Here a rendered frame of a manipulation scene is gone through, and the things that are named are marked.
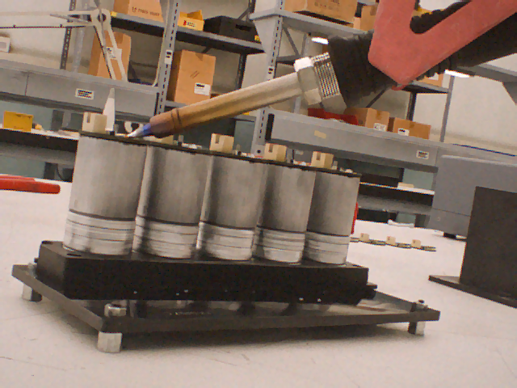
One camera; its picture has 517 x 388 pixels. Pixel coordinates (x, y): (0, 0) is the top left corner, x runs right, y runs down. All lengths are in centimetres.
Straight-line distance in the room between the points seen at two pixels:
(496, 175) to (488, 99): 544
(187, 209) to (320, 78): 7
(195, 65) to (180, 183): 431
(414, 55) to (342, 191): 10
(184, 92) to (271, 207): 425
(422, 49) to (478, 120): 599
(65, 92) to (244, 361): 243
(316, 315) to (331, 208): 7
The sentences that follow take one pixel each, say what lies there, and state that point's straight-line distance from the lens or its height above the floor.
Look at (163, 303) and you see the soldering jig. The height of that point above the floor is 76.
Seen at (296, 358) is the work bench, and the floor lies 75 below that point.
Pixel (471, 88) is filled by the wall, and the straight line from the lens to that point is 617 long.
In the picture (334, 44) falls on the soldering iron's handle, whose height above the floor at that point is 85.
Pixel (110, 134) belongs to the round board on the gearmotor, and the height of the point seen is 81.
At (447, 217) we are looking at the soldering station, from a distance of 90.
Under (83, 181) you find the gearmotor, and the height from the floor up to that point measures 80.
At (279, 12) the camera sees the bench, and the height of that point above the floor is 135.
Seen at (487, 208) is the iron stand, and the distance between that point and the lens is 49.
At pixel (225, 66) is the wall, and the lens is 509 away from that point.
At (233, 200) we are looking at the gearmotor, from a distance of 29.
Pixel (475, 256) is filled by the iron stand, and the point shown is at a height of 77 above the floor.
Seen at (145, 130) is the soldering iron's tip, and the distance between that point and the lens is 26.
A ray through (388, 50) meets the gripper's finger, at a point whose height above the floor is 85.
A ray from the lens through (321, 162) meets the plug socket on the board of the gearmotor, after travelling 33.
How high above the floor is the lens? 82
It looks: 3 degrees down
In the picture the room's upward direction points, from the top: 9 degrees clockwise
